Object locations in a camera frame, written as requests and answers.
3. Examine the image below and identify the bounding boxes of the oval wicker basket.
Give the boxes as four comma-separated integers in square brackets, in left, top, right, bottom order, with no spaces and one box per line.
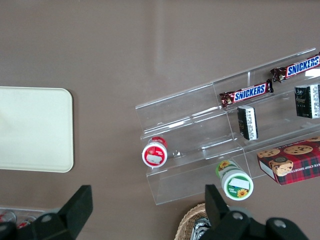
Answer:
[174,202,213,240]

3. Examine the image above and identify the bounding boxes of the red capped yogurt bottle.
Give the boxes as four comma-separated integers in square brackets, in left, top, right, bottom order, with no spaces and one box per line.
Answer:
[141,136,169,168]

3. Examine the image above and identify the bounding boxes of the clear acrylic bottle rack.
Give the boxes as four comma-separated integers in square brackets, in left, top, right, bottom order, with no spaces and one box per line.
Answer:
[0,205,47,230]

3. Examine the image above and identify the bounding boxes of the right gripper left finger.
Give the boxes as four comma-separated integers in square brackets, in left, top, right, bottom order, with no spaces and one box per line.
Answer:
[0,184,94,240]

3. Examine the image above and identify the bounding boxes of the stacked foil trays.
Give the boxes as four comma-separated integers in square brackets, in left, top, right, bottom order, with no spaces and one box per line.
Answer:
[192,216,213,240]

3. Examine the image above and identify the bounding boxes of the red tartan cookie box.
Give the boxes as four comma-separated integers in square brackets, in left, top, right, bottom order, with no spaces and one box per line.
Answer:
[256,136,320,186]

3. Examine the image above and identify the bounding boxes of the clear acrylic stepped shelf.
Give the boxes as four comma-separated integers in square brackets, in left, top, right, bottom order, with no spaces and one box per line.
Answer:
[134,47,320,206]

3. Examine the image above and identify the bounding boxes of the small black box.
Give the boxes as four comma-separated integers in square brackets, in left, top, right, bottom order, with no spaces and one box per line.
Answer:
[294,83,320,120]
[236,105,260,141]

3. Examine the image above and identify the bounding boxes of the cream plastic tray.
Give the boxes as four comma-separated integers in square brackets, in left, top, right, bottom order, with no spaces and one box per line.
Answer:
[0,86,75,173]

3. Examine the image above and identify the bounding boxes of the green capped yogurt bottle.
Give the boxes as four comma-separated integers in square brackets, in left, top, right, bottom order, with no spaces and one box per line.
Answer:
[215,159,255,201]

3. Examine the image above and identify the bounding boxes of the Snickers bar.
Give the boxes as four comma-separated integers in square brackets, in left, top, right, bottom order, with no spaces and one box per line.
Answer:
[269,51,320,83]
[219,78,275,109]

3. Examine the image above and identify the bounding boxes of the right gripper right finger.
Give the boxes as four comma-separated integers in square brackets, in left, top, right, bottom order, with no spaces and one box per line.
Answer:
[199,184,310,240]

